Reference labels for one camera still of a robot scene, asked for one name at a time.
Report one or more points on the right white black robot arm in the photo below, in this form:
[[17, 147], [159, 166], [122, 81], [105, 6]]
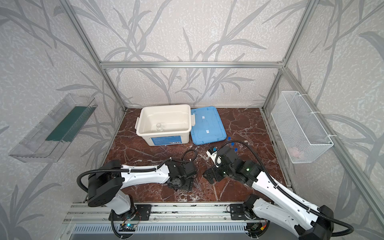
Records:
[[291, 212]]

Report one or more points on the blue plastic bin lid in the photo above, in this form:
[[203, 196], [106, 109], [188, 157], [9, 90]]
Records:
[[208, 126]]

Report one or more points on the pink object in basket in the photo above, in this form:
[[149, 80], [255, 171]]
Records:
[[295, 152]]

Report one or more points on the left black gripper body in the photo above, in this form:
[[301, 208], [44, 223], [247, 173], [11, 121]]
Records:
[[186, 173]]

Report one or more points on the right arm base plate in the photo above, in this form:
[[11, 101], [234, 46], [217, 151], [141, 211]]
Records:
[[240, 212]]

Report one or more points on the white wire mesh basket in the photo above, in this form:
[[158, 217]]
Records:
[[299, 127]]

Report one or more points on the white plastic storage bin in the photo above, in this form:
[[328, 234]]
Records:
[[176, 120]]

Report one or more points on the right circuit board with wires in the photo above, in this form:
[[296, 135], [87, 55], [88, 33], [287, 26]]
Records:
[[256, 228]]

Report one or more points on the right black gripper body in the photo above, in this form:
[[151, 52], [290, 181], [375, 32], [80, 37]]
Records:
[[212, 174]]

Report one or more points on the green circuit board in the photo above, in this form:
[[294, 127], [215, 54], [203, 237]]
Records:
[[127, 227]]

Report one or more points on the clear wall shelf green mat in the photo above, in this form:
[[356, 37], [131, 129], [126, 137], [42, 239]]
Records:
[[48, 140]]

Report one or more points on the clear small plastic beaker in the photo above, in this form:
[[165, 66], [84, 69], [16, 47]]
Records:
[[160, 127]]

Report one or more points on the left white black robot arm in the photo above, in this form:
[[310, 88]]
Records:
[[104, 185]]

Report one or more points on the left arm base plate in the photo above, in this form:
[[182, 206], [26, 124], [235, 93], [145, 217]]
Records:
[[142, 212]]

